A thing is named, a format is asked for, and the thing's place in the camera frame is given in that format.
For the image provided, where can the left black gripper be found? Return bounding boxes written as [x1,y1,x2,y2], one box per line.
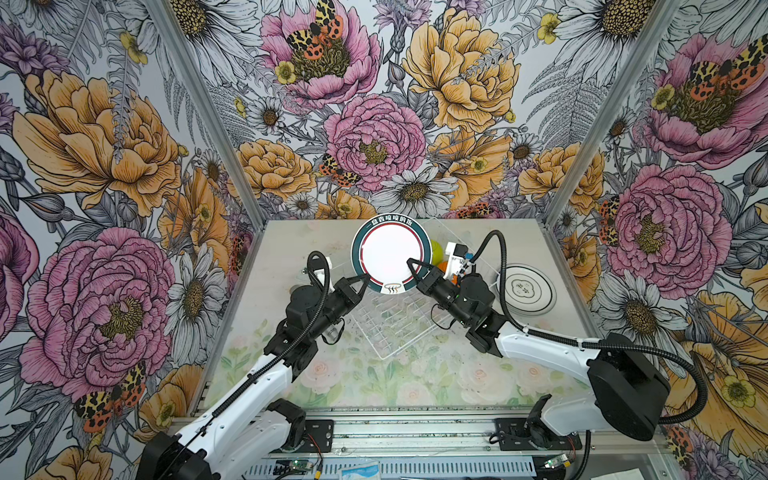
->
[310,273,372,338]

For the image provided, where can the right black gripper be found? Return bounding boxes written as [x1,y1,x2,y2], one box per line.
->
[406,259,474,327]

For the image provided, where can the pink wooden plate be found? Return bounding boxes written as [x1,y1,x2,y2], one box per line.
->
[350,213,431,295]

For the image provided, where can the white plate with emblem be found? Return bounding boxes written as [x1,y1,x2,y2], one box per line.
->
[499,264,557,316]

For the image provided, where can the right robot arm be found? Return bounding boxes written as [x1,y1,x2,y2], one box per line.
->
[407,259,670,441]

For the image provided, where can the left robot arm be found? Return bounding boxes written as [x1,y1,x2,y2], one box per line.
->
[136,274,370,479]

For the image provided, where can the lime green bowl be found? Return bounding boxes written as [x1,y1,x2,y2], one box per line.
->
[430,239,444,266]

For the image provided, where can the small circuit board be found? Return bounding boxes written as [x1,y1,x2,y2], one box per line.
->
[272,459,316,477]

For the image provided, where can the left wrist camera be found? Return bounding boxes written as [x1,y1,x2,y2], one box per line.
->
[306,258,334,293]

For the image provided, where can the white wire dish rack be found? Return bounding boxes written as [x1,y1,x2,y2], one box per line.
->
[341,219,482,360]

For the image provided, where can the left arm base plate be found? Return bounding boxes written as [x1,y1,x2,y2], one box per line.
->
[279,419,335,454]

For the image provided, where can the aluminium frame rail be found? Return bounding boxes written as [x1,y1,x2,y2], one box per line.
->
[157,405,673,480]

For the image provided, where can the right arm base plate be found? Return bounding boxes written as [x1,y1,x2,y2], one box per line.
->
[490,417,583,452]

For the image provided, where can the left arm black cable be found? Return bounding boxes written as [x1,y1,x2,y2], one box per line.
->
[155,250,332,475]

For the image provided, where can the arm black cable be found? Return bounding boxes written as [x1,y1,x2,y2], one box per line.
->
[155,250,332,475]
[471,230,709,426]

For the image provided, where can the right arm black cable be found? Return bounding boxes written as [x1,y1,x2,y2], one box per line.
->
[471,230,709,426]

